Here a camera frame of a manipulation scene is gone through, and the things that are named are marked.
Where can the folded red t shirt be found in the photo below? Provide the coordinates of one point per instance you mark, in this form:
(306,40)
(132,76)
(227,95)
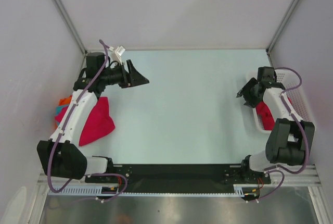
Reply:
(99,123)

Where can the slotted cable duct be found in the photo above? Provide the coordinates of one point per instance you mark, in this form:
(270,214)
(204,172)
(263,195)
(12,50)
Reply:
(247,189)
(88,190)

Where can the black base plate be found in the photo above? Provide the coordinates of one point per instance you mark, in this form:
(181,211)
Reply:
(181,178)

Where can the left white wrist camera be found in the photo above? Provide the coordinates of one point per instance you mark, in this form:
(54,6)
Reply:
(116,54)

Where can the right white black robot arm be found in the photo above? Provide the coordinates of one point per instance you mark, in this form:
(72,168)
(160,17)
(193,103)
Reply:
(289,143)

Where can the orange t shirt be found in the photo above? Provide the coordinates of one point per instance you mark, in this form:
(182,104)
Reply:
(65,101)

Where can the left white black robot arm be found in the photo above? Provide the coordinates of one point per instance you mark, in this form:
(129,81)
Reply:
(60,155)

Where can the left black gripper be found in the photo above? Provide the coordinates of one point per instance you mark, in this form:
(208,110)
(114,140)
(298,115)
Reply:
(132,78)

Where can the right slotted cable duct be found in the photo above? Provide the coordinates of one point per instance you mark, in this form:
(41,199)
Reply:
(247,189)

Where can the aluminium frame rail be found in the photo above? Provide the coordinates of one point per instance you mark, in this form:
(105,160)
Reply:
(308,177)

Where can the white perforated plastic basket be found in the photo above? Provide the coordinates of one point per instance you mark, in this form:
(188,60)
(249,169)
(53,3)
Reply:
(296,97)

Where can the teal t shirt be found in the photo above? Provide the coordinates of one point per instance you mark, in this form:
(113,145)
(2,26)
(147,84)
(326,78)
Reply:
(59,109)

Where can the red t shirt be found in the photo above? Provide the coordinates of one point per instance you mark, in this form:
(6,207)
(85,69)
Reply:
(99,123)
(265,115)

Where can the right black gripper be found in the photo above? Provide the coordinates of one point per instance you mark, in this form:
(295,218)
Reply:
(251,102)

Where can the left slotted cable duct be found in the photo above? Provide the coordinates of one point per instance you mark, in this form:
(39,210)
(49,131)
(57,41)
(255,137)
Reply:
(88,190)

